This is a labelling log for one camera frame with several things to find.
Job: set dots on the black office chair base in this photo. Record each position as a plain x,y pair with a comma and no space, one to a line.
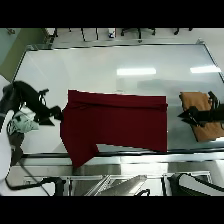
139,31

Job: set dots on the brown garment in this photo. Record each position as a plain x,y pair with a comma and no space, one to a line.
196,100

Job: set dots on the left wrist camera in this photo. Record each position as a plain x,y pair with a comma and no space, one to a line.
43,96

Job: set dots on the silver frame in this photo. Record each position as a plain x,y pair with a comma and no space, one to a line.
126,186

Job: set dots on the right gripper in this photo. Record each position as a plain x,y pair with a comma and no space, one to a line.
197,116

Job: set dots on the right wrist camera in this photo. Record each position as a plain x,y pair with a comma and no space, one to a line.
213,99

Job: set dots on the dark red T-shirt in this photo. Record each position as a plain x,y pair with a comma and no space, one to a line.
126,121

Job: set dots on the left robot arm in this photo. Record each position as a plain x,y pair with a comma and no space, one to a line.
26,93

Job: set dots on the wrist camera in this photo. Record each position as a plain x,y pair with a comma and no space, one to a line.
213,99
43,96

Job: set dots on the white garment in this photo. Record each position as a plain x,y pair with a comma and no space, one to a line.
28,121

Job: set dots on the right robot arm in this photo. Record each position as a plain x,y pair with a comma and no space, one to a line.
213,115

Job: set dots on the pale green garment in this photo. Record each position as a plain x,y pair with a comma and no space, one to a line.
12,128

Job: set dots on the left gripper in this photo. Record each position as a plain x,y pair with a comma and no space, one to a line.
45,114

